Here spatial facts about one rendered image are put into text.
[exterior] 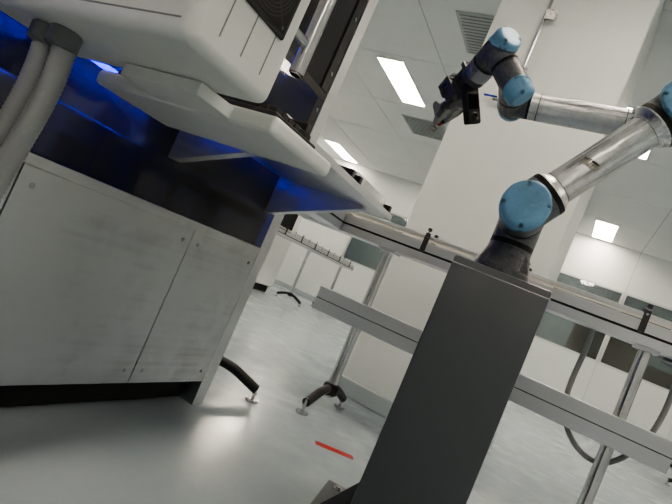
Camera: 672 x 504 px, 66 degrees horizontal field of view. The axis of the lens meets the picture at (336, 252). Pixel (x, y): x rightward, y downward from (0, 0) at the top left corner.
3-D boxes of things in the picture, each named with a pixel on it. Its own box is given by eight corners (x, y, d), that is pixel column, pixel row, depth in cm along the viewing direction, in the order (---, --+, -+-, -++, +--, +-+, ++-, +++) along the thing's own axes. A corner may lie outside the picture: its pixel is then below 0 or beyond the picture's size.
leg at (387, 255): (316, 391, 248) (378, 245, 252) (323, 391, 257) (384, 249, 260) (331, 400, 245) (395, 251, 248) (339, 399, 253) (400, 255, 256)
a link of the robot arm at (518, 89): (534, 104, 140) (517, 71, 143) (538, 85, 129) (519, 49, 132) (506, 117, 141) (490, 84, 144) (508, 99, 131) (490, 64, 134)
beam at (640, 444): (311, 307, 259) (320, 285, 260) (317, 308, 267) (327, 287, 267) (666, 474, 190) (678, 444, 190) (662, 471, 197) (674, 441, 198)
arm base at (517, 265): (521, 289, 146) (535, 257, 147) (530, 285, 132) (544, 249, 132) (470, 269, 150) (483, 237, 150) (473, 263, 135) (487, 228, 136)
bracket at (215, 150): (167, 156, 135) (187, 111, 136) (175, 160, 138) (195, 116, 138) (269, 194, 120) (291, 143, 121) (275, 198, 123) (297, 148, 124)
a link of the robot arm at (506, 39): (507, 49, 130) (493, 22, 132) (481, 78, 139) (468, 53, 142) (529, 49, 134) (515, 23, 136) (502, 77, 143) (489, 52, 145)
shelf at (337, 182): (144, 89, 132) (147, 82, 132) (277, 181, 194) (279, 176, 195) (295, 134, 111) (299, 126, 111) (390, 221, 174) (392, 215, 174)
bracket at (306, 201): (264, 210, 180) (279, 176, 181) (269, 213, 183) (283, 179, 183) (347, 242, 165) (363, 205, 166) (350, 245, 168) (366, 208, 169)
